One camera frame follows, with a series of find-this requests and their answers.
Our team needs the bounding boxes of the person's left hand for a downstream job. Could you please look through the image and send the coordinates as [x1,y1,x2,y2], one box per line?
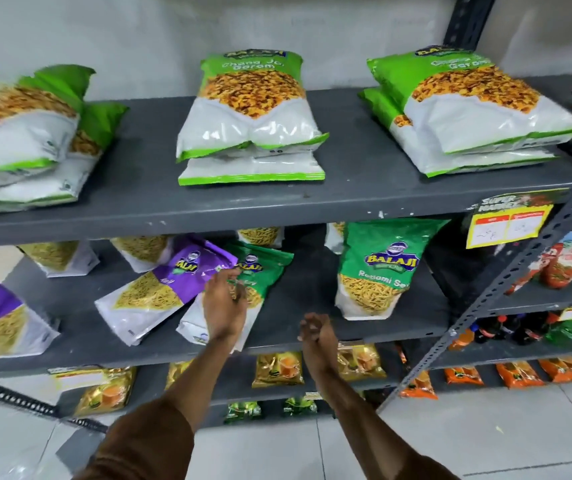
[202,267,249,342]

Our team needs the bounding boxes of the person's right hand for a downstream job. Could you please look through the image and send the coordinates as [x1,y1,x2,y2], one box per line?
[298,313,340,378]

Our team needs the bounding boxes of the person's left forearm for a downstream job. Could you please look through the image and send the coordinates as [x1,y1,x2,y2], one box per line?
[163,332,240,431]

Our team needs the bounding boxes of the person's right forearm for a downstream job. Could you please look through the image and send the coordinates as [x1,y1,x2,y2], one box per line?
[310,364,463,480]

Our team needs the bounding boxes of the dark green snack packet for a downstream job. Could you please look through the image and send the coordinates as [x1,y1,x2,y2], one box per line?
[176,241,295,353]
[334,218,451,322]

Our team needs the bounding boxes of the gold tea packet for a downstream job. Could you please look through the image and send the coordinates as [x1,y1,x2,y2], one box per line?
[52,367,137,418]
[336,343,388,383]
[251,351,306,389]
[165,361,195,391]

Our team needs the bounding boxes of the white yellow snack packet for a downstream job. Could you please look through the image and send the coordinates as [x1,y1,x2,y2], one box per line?
[110,236,174,274]
[18,241,101,278]
[237,227,284,249]
[324,222,347,256]

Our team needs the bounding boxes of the small green packet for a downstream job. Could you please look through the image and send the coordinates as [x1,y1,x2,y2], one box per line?
[281,397,319,418]
[223,401,264,426]

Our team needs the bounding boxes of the orange snack packet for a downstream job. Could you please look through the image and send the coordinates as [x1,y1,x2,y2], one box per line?
[495,361,546,390]
[538,357,572,384]
[444,365,485,387]
[399,369,439,400]

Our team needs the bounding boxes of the grey metal shelf rack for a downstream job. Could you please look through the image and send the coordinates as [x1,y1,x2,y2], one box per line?
[0,0,572,430]

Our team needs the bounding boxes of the row of light-green snack packets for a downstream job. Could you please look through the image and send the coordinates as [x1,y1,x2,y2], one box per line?
[0,44,572,216]

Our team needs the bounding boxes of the brown shirt sleeve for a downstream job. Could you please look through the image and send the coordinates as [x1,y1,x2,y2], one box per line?
[78,399,195,480]

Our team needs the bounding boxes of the row of soft drink bottles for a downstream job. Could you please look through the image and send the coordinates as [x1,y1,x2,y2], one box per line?
[447,309,572,352]

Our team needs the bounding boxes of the grey perforated shelf rack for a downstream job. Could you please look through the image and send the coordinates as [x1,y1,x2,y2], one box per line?
[376,75,572,413]

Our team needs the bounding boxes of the black perforated metal bar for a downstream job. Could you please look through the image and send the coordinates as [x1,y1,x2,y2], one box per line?
[0,379,110,436]

